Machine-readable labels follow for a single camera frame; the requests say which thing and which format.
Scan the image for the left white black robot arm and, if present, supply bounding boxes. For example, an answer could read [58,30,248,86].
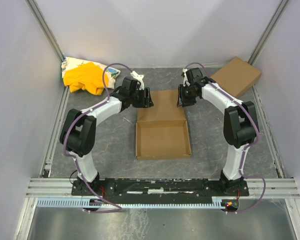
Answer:
[59,77,154,183]

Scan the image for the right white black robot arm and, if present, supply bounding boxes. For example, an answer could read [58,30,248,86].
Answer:
[176,67,260,183]

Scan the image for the closed brown cardboard box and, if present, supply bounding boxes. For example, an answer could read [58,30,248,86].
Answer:
[211,57,262,99]

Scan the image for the yellow cloth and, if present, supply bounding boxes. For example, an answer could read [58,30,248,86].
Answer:
[63,62,110,95]

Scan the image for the white patterned cloth bag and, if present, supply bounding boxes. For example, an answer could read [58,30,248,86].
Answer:
[60,56,122,92]

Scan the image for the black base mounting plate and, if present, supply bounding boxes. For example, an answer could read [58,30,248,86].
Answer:
[71,177,250,204]

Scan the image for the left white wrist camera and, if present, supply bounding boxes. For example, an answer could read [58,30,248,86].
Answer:
[130,71,145,90]

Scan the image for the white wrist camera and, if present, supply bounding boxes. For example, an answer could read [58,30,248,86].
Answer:
[181,68,189,87]
[130,71,145,90]

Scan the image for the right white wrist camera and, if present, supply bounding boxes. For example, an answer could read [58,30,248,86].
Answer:
[181,68,189,87]

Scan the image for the light blue cable duct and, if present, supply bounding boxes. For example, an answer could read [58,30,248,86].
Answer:
[36,196,243,210]

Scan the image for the right aluminium corner post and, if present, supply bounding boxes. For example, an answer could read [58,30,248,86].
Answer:
[247,0,290,65]

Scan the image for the aluminium corner post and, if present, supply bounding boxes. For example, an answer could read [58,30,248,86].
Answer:
[247,0,290,65]
[25,0,65,62]

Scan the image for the aluminium frame rail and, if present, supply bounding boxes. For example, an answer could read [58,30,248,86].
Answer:
[26,178,300,199]

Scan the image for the left aluminium corner post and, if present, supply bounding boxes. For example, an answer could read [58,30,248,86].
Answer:
[25,0,65,62]

